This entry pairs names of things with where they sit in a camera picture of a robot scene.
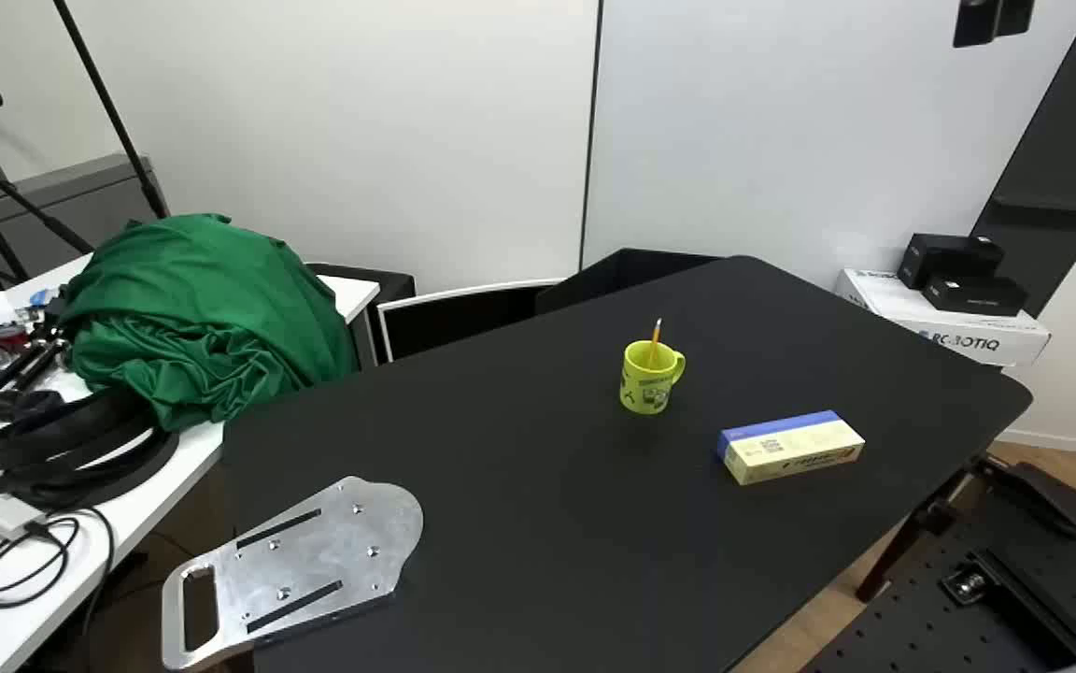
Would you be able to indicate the black bin with white rim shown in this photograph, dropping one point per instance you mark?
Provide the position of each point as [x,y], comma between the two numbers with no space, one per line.
[464,320]

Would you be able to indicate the yellow-green mug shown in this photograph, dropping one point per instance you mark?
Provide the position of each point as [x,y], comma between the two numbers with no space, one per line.
[651,374]

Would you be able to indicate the blue and cream carton box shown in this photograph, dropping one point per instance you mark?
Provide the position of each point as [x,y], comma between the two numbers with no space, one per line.
[794,447]

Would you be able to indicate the grey metal mounting plate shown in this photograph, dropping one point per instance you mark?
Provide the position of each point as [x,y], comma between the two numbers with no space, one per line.
[301,562]

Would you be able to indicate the green cloth heap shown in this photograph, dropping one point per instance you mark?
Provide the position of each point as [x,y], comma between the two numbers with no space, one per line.
[195,310]

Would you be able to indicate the black electronic device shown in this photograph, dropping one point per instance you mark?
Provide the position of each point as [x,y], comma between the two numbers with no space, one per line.
[954,265]

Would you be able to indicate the brown table leg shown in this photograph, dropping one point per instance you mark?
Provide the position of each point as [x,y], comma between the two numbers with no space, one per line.
[905,547]

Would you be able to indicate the white cardboard box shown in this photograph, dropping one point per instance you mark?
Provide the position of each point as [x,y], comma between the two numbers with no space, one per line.
[972,331]

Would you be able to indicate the thin black pole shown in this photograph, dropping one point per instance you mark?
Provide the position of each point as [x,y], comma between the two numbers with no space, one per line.
[108,112]

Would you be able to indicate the black perforated breadboard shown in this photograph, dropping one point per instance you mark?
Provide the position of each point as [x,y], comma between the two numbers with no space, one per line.
[1008,598]

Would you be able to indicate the black slanted panel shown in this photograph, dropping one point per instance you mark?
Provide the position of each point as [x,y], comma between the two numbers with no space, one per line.
[1067,135]

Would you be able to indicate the black wall-mounted box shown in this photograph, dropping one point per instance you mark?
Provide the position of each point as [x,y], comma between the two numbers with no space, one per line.
[981,21]

